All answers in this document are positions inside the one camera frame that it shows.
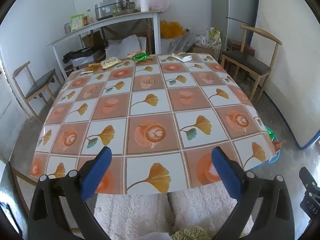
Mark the glass lidded pot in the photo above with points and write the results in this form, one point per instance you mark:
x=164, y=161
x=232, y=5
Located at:
x=122, y=12

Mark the black bag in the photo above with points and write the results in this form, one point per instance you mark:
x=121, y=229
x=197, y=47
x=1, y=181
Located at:
x=77, y=53

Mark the wooden chair black seat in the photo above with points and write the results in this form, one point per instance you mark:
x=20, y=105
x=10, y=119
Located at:
x=40, y=85
x=247, y=61

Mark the grey rice cooker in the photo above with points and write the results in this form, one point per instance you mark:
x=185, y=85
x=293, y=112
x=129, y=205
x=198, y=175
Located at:
x=107, y=10

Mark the small orange gold packet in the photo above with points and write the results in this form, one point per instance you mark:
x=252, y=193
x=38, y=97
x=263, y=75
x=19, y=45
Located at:
x=93, y=67

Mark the grey refrigerator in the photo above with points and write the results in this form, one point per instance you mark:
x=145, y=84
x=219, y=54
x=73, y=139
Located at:
x=241, y=2

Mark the light blue plastic bin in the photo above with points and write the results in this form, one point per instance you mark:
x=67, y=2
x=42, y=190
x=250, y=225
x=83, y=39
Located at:
x=275, y=158

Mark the white panel blue edge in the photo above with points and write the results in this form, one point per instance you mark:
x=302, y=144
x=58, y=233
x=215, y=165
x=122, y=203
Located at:
x=287, y=67

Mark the white bag green label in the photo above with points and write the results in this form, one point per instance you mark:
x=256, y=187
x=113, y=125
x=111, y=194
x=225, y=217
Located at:
x=212, y=36

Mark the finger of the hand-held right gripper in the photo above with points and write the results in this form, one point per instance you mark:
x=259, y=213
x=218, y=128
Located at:
x=308, y=180

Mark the brown paper bag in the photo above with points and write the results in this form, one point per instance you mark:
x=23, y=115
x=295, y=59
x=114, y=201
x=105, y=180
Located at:
x=91, y=40

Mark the dark sauce bottle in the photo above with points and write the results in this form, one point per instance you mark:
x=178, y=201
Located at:
x=86, y=20

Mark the green white food package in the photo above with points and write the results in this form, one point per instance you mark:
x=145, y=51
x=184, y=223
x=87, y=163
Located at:
x=77, y=22

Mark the white sack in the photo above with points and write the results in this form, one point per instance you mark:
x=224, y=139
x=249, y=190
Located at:
x=122, y=46

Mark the dark brown wooden stool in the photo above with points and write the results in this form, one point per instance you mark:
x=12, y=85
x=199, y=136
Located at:
x=237, y=45

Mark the glass jar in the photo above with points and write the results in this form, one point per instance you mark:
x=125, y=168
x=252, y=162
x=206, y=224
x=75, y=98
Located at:
x=128, y=4

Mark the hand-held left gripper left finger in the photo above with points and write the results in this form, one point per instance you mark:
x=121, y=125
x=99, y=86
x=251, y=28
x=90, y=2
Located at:
x=96, y=172

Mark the yellow orange labelled packet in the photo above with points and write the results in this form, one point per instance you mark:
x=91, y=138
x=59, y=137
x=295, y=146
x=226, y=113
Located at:
x=132, y=54

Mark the small green foil packet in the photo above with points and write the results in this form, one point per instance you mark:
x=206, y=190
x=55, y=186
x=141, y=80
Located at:
x=141, y=58

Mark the brown cardboard box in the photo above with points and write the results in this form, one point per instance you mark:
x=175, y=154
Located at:
x=202, y=51

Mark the orange plastic bag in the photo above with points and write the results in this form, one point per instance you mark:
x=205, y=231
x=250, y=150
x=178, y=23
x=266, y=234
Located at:
x=171, y=30

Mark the grey clear plastic bag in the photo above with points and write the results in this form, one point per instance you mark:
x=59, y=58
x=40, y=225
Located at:
x=182, y=43

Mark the white side table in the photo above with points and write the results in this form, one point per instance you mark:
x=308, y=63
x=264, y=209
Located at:
x=105, y=22

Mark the pale yellow snack packet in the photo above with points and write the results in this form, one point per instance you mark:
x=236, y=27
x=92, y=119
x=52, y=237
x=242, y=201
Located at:
x=110, y=63

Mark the white door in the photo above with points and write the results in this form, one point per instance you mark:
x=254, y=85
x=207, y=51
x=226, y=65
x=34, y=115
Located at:
x=10, y=100

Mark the translucent pink plastic bag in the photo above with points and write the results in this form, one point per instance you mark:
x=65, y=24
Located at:
x=160, y=3

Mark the small steel pot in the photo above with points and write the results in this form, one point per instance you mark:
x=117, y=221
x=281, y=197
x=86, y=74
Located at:
x=68, y=28

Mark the gold white box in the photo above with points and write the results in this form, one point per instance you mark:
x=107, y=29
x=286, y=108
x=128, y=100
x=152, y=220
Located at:
x=182, y=56

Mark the pale green fluffy cloth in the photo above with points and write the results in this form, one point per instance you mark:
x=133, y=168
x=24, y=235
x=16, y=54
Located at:
x=192, y=233

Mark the white paper towel roll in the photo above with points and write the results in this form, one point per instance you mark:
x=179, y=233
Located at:
x=143, y=2

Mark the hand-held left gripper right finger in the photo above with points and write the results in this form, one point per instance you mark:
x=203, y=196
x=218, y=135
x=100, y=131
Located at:
x=225, y=171

